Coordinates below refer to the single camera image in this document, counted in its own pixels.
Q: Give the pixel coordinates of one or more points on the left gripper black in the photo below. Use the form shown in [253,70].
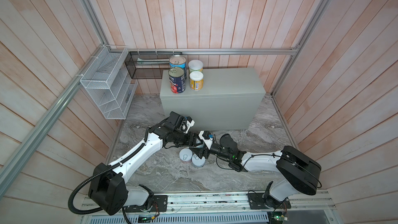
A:
[189,142]

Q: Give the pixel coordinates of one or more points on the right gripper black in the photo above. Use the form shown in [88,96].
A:
[200,151]

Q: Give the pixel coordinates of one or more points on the pull-tab can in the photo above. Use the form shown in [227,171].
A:
[185,155]
[198,162]

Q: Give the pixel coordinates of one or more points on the orange can white lid front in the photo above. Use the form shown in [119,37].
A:
[196,80]

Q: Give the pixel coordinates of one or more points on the orange can white lid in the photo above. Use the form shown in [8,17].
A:
[196,80]
[195,66]

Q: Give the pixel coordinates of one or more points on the dark tomato can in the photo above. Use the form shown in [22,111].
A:
[177,79]

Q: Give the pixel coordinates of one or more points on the blue soup can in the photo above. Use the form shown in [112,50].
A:
[179,61]

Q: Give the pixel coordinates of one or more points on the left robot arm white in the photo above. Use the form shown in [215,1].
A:
[108,183]

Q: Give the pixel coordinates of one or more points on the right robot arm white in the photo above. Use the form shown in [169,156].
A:
[301,174]

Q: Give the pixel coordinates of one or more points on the grey metal cabinet box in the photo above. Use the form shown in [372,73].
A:
[228,100]

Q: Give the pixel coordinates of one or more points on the black mesh basket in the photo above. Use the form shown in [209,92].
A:
[148,64]

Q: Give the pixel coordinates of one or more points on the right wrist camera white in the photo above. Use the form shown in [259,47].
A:
[207,138]

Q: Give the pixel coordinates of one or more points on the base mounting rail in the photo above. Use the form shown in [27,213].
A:
[231,207]

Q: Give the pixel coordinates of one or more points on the white wire mesh shelf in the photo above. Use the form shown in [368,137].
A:
[108,82]

